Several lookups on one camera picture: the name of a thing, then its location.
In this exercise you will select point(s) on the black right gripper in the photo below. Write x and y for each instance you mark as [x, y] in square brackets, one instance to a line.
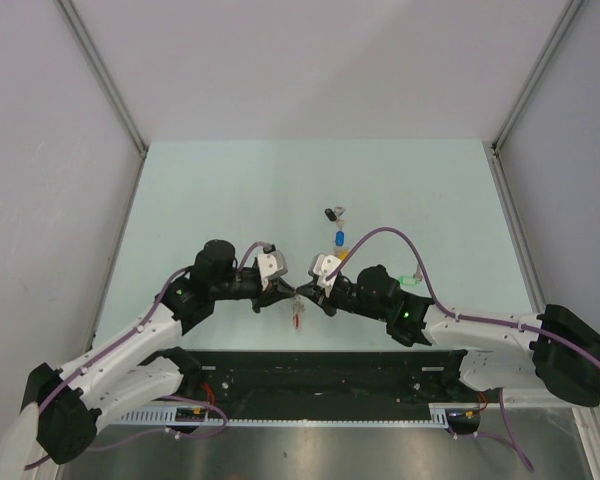
[312, 291]

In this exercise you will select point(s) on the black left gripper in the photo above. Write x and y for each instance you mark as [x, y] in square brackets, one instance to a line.
[276, 291]

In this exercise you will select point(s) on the red handled metal keyring holder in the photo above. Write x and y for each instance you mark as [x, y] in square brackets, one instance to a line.
[298, 309]

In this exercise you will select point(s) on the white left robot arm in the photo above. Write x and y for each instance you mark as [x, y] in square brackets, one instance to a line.
[143, 362]

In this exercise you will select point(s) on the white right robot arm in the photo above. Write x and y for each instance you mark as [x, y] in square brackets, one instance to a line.
[554, 349]

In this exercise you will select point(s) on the black key fob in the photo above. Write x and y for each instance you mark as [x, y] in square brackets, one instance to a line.
[331, 215]

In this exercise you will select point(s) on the green key tag with key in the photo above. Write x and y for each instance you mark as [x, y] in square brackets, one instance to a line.
[412, 280]

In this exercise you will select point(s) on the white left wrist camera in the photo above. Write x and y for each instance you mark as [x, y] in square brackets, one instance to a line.
[271, 264]

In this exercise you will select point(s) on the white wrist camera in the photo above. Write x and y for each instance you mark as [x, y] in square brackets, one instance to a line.
[271, 264]
[321, 267]

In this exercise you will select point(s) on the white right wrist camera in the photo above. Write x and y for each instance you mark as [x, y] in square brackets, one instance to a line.
[321, 267]

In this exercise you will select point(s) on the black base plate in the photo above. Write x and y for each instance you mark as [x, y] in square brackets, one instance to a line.
[322, 385]

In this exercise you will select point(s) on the white slotted cable duct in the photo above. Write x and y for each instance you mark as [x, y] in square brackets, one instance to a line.
[171, 415]

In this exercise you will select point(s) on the aluminium frame post left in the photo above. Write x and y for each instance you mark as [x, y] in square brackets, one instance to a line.
[94, 60]

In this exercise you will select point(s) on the aluminium frame post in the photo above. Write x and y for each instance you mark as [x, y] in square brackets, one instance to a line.
[94, 60]
[558, 34]

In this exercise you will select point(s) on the aluminium frame post right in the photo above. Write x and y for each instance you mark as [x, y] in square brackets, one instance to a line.
[558, 34]

